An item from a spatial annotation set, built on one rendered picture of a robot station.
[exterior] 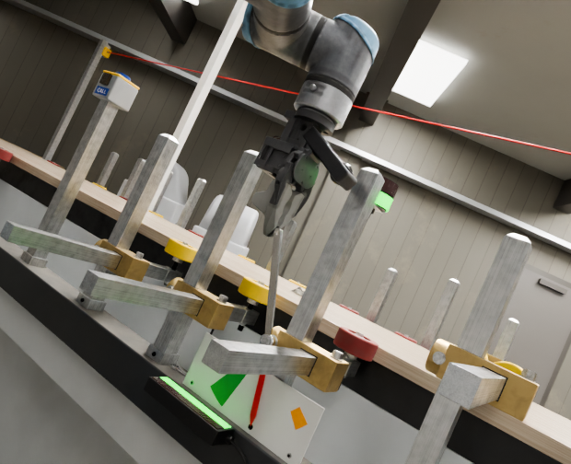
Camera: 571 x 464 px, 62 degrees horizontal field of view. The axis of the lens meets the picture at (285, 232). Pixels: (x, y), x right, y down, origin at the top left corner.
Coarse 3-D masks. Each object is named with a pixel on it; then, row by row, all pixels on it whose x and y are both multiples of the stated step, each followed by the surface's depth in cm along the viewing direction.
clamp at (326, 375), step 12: (276, 336) 79; (288, 336) 77; (300, 348) 76; (312, 348) 75; (324, 360) 73; (336, 360) 74; (312, 372) 74; (324, 372) 73; (336, 372) 73; (312, 384) 73; (324, 384) 72; (336, 384) 75
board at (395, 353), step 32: (32, 160) 204; (96, 192) 180; (160, 224) 169; (224, 256) 152; (288, 288) 140; (352, 320) 128; (384, 352) 91; (416, 352) 123; (480, 416) 80; (544, 416) 107; (544, 448) 75
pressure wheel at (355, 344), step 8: (344, 328) 90; (336, 336) 89; (344, 336) 87; (352, 336) 86; (360, 336) 89; (336, 344) 88; (344, 344) 87; (352, 344) 86; (360, 344) 86; (368, 344) 86; (376, 344) 87; (344, 352) 89; (352, 352) 86; (360, 352) 86; (368, 352) 86; (368, 360) 87
